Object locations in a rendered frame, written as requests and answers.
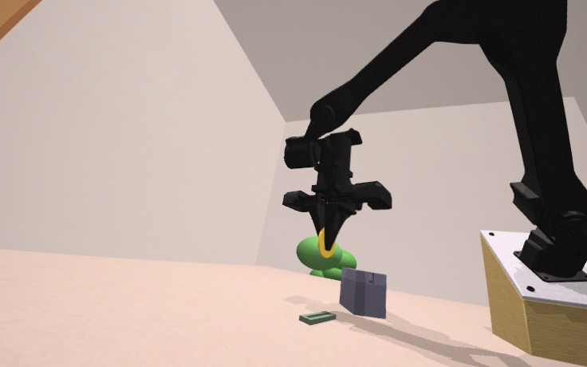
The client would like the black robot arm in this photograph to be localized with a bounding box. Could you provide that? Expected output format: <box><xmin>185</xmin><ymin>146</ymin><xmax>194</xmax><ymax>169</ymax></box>
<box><xmin>284</xmin><ymin>0</ymin><xmax>587</xmax><ymax>282</ymax></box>

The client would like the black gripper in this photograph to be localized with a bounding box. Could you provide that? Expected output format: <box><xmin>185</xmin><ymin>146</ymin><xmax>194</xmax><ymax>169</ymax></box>
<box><xmin>282</xmin><ymin>156</ymin><xmax>392</xmax><ymax>251</ymax></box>

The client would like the gold coin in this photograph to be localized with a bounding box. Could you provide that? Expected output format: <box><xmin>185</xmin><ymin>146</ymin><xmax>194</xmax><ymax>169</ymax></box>
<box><xmin>318</xmin><ymin>228</ymin><xmax>336</xmax><ymax>258</ymax></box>

